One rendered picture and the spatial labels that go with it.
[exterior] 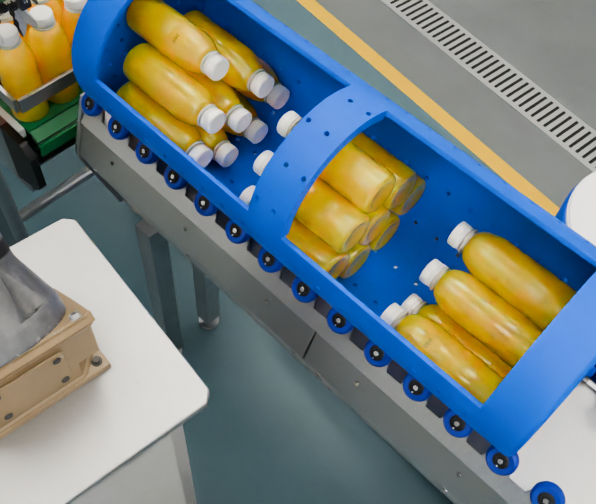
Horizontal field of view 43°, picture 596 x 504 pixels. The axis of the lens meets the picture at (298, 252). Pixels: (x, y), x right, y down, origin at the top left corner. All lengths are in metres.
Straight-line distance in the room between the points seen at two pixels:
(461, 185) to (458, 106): 1.70
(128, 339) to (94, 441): 0.13
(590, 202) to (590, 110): 1.74
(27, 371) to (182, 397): 0.18
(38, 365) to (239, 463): 1.29
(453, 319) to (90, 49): 0.67
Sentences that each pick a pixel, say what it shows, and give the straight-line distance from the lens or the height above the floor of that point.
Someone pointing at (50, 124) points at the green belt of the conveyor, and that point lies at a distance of 1.48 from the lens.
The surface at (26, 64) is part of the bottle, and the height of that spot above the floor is 1.03.
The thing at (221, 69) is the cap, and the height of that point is 1.14.
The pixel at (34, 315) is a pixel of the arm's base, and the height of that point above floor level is 1.29.
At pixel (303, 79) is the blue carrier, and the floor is 1.07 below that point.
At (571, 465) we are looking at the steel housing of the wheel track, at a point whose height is 0.93.
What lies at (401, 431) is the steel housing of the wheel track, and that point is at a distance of 1.19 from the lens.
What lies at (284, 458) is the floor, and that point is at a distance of 2.06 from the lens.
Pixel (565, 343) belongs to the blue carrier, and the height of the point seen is 1.22.
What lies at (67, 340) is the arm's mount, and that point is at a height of 1.25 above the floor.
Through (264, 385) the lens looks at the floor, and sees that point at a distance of 2.13.
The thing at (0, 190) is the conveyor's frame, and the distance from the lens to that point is 1.98.
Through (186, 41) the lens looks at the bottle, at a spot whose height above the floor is 1.17.
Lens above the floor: 1.96
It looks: 57 degrees down
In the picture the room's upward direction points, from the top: 7 degrees clockwise
